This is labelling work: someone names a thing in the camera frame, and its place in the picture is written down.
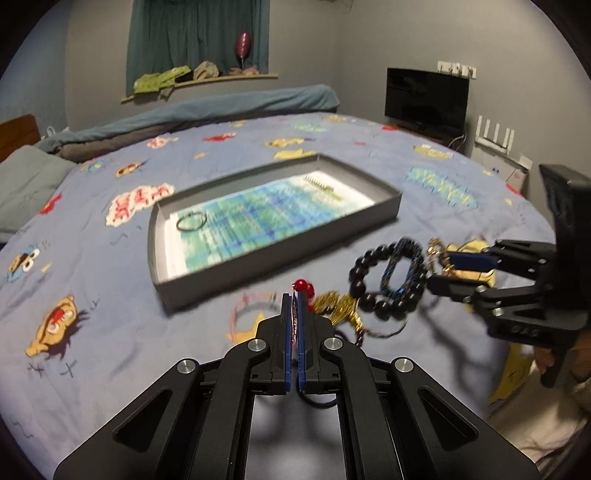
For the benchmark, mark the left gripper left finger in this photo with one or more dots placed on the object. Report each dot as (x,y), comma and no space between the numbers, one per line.
(256,367)

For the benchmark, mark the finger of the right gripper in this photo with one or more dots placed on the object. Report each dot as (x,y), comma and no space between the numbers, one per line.
(471,261)
(457,289)

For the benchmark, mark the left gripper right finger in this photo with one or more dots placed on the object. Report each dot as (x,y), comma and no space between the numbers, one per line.
(328,365)

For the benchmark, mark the red bead gold charm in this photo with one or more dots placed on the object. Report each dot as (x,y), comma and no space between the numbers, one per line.
(340,309)

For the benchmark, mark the gold round crown brooch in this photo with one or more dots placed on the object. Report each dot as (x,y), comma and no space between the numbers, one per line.
(438,253)

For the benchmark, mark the person's right hand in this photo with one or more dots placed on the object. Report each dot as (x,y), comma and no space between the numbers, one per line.
(544,359)

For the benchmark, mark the white wifi router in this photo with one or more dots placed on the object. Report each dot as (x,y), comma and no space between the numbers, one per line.
(499,140)

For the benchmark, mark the grey shallow cardboard tray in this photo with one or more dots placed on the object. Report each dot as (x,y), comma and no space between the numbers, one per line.
(180,292)

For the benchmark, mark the blue green printed paper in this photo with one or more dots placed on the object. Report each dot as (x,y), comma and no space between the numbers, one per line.
(212,232)

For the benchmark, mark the gold hair clip bar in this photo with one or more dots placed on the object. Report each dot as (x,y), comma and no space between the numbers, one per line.
(324,187)

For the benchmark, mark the black tv monitor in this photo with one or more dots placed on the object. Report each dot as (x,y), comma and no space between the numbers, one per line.
(427,100)

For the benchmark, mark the blue cartoon bed sheet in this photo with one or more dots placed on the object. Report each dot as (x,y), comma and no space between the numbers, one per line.
(83,330)

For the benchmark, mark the teal folded blanket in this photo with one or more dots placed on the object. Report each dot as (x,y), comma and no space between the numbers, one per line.
(80,146)

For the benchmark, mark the pink cloth on shelf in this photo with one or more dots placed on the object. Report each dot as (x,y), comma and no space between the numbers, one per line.
(251,71)

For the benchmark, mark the grey blue pillow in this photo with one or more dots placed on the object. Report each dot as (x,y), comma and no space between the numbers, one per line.
(29,177)

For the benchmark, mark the beige crumpled cloth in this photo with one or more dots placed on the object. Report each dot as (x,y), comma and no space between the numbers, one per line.
(205,70)

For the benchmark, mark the green cloth on shelf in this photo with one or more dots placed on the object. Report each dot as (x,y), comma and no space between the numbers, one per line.
(161,84)

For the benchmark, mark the maroon balloon ornament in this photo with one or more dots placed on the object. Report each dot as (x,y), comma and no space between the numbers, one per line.
(243,44)

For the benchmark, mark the wooden headboard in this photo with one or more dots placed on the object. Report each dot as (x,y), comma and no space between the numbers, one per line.
(16,133)

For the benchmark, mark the green curtain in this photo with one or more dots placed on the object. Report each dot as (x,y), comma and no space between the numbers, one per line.
(168,34)

